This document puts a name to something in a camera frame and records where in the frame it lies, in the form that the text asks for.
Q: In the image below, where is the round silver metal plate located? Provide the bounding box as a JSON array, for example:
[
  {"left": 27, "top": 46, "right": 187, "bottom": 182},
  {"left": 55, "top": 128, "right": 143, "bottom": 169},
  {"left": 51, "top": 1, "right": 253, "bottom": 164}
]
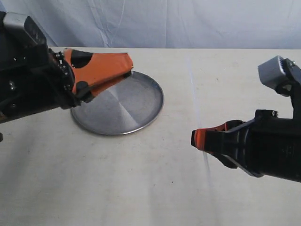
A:
[{"left": 71, "top": 71, "right": 164, "bottom": 136}]

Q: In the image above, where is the thin clear purple plastic straw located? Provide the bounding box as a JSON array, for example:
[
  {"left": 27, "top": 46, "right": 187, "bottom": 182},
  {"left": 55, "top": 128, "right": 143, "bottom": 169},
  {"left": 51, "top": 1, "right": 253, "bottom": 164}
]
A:
[{"left": 186, "top": 56, "right": 212, "bottom": 188}]

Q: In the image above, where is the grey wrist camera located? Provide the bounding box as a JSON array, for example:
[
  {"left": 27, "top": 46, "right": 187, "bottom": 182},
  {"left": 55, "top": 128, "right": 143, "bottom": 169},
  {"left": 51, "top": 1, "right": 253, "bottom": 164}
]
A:
[
  {"left": 3, "top": 12, "right": 47, "bottom": 47},
  {"left": 258, "top": 56, "right": 288, "bottom": 91}
]

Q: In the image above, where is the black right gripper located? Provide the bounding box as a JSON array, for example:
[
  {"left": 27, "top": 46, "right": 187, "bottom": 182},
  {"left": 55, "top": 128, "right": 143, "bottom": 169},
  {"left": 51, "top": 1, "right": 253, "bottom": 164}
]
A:
[{"left": 190, "top": 110, "right": 301, "bottom": 182}]

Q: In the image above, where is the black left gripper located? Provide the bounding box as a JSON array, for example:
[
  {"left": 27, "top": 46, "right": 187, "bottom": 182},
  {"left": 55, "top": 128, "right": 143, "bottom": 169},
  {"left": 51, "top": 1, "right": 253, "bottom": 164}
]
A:
[{"left": 0, "top": 44, "right": 133, "bottom": 123}]

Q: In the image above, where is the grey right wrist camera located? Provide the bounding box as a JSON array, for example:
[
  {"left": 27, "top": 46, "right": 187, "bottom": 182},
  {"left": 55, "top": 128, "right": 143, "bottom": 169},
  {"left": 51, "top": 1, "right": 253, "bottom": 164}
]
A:
[{"left": 258, "top": 56, "right": 288, "bottom": 91}]

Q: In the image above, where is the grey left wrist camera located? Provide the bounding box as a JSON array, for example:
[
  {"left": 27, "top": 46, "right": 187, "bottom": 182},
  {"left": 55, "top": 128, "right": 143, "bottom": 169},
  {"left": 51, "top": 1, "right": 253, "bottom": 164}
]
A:
[{"left": 3, "top": 12, "right": 47, "bottom": 47}]

